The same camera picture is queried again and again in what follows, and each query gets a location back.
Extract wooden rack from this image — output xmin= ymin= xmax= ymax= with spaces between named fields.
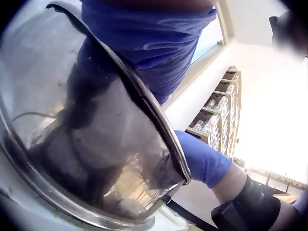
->
xmin=244 ymin=166 xmax=308 ymax=201

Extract wooden shelf with jars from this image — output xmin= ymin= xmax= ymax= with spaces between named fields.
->
xmin=186 ymin=65 xmax=242 ymax=158

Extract steel mixing bowl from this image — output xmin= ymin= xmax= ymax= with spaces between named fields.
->
xmin=0 ymin=2 xmax=192 ymax=231

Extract black wrist band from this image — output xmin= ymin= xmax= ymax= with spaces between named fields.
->
xmin=211 ymin=174 xmax=281 ymax=231

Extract window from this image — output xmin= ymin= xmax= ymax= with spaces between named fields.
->
xmin=191 ymin=0 xmax=235 ymax=66

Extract person's right fingers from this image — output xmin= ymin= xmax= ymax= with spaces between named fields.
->
xmin=173 ymin=130 xmax=201 ymax=157

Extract person's left fingers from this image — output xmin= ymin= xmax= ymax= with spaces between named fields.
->
xmin=77 ymin=36 xmax=121 ymax=82

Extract person's right hand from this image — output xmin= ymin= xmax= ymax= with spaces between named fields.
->
xmin=173 ymin=130 xmax=233 ymax=188

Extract person's left hand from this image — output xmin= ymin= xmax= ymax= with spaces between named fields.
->
xmin=77 ymin=0 xmax=218 ymax=105

